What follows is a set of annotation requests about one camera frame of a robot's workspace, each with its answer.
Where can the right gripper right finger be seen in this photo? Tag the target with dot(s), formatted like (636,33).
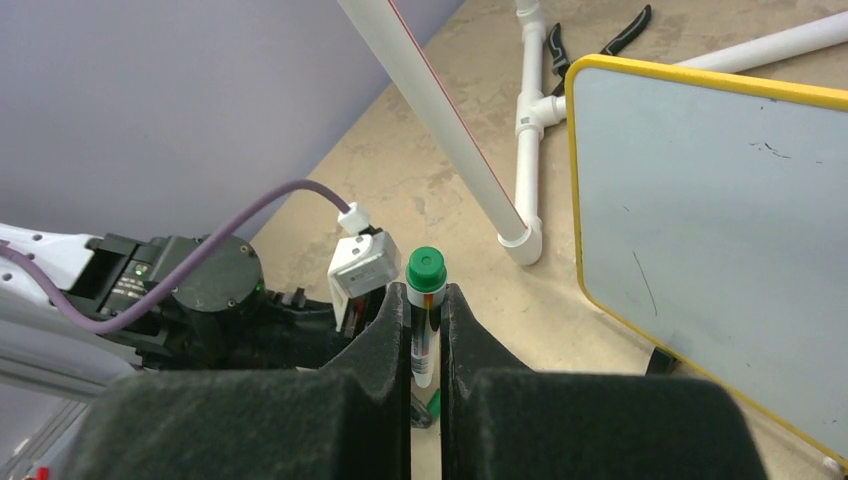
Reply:
(500,419)

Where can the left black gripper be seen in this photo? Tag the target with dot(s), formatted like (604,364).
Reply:
(281,331)

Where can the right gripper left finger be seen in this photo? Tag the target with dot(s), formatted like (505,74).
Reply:
(348,420)

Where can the white green marker pen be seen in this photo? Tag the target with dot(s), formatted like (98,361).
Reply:
(426,284)

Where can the yellow framed whiteboard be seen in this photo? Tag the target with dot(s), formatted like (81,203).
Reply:
(710,216)

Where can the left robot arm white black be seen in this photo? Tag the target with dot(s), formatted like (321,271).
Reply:
(102,277)

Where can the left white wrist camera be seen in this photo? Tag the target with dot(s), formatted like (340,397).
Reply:
(361,264)

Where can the white PVC pipe frame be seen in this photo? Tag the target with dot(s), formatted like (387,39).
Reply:
(514,218)

